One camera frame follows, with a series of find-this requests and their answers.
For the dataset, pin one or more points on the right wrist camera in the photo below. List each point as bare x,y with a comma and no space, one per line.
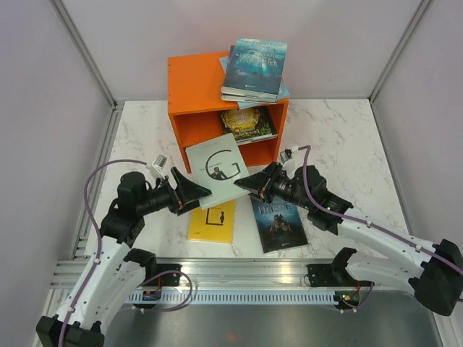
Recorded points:
287,158

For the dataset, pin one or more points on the white slotted cable duct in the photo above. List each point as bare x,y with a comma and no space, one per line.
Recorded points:
173,297

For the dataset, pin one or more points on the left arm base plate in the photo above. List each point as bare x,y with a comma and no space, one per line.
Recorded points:
164,275

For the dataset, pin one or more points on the orange wooden shelf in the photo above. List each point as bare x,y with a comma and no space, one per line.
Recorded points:
194,101

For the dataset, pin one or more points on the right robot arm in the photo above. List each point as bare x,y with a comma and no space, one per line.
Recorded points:
431,272

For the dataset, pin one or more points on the left aluminium frame post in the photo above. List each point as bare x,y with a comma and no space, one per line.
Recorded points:
83,50

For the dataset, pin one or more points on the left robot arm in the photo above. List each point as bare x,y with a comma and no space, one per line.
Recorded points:
117,268

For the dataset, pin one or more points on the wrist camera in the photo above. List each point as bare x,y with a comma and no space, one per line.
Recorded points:
287,158
157,167

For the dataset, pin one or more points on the aluminium frame post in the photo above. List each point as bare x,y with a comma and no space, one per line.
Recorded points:
83,50
406,36

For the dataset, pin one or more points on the Robinson Crusoe purple book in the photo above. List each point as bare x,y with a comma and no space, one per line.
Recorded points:
251,75

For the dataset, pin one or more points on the right aluminium frame post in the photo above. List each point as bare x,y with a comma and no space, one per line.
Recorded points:
406,36

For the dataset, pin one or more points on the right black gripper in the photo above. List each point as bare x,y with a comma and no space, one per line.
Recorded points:
262,183

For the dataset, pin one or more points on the green Alice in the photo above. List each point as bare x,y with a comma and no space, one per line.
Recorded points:
246,123

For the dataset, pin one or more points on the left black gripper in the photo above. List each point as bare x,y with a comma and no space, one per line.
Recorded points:
185,190

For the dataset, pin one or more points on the aluminium front rail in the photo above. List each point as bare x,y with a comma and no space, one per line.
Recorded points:
272,273

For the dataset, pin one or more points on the dark cover bottom book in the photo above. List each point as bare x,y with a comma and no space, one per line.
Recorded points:
279,225

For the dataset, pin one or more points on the blue ocean cover book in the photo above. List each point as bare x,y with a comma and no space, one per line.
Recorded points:
274,49

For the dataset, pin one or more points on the grey thin booklet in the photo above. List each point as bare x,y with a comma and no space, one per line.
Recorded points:
216,164

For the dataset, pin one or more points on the black hardcover book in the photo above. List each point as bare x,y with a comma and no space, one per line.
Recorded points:
256,139

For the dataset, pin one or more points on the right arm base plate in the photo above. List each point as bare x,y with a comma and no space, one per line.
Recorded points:
323,275

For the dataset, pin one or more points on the yellow thin book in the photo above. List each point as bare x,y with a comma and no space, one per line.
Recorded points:
216,224

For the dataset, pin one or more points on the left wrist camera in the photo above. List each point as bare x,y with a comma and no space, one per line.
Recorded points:
157,167

